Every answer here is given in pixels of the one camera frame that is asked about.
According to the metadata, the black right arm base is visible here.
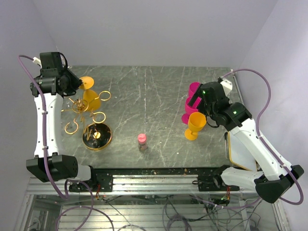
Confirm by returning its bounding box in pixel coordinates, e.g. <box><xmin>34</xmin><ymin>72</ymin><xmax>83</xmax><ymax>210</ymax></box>
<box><xmin>192</xmin><ymin>175</ymin><xmax>227</xmax><ymax>192</ymax></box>

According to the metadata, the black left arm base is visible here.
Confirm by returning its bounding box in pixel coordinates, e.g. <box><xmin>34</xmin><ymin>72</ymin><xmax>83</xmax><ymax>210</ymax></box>
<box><xmin>69</xmin><ymin>168</ymin><xmax>113</xmax><ymax>193</ymax></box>

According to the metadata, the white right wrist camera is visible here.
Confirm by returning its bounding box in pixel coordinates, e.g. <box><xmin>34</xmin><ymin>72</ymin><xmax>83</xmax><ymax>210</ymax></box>
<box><xmin>218</xmin><ymin>77</ymin><xmax>233</xmax><ymax>96</ymax></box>

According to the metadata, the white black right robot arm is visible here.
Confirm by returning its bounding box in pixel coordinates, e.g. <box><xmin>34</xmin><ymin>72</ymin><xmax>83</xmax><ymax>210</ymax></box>
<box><xmin>188</xmin><ymin>82</ymin><xmax>304</xmax><ymax>204</ymax></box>

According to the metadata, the gold wire glass rack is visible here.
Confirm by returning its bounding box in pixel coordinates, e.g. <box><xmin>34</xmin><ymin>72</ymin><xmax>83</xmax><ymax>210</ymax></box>
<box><xmin>62</xmin><ymin>90</ymin><xmax>112</xmax><ymax>151</ymax></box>

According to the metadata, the small pink bottle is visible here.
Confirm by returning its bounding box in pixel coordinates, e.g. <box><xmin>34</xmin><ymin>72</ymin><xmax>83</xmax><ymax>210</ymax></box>
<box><xmin>137</xmin><ymin>133</ymin><xmax>147</xmax><ymax>151</ymax></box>

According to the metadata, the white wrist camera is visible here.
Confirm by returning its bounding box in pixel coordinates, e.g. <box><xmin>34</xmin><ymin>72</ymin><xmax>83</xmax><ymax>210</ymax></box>
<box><xmin>218</xmin><ymin>77</ymin><xmax>233</xmax><ymax>96</ymax></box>
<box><xmin>32</xmin><ymin>57</ymin><xmax>42</xmax><ymax>67</ymax></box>

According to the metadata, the white board yellow rim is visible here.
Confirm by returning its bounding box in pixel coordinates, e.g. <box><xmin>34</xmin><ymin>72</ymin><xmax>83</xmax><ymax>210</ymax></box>
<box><xmin>227</xmin><ymin>132</ymin><xmax>257</xmax><ymax>171</ymax></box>

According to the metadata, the aluminium rail frame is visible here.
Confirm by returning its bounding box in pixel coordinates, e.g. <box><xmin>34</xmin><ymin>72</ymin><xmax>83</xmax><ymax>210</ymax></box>
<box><xmin>26</xmin><ymin>173</ymin><xmax>291</xmax><ymax>231</ymax></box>

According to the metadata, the pink wine glass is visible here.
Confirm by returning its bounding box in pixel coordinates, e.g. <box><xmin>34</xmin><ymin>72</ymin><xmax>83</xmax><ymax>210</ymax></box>
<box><xmin>188</xmin><ymin>82</ymin><xmax>201</xmax><ymax>97</ymax></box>
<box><xmin>181</xmin><ymin>97</ymin><xmax>201</xmax><ymax>125</ymax></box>

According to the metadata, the yellow wine glass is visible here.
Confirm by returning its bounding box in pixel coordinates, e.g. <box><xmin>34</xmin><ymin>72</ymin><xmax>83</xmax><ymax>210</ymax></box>
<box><xmin>79</xmin><ymin>76</ymin><xmax>101</xmax><ymax>111</ymax></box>
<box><xmin>184</xmin><ymin>112</ymin><xmax>206</xmax><ymax>141</ymax></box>

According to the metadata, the yellow wine glass front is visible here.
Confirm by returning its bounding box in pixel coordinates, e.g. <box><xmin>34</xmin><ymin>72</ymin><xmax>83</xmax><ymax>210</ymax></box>
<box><xmin>184</xmin><ymin>112</ymin><xmax>206</xmax><ymax>141</ymax></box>

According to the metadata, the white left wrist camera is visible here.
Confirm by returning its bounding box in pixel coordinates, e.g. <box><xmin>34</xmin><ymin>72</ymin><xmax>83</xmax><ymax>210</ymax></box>
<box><xmin>32</xmin><ymin>57</ymin><xmax>42</xmax><ymax>67</ymax></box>

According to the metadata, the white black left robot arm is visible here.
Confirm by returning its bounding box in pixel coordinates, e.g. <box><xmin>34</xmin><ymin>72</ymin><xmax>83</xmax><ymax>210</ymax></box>
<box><xmin>26</xmin><ymin>52</ymin><xmax>98</xmax><ymax>191</ymax></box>

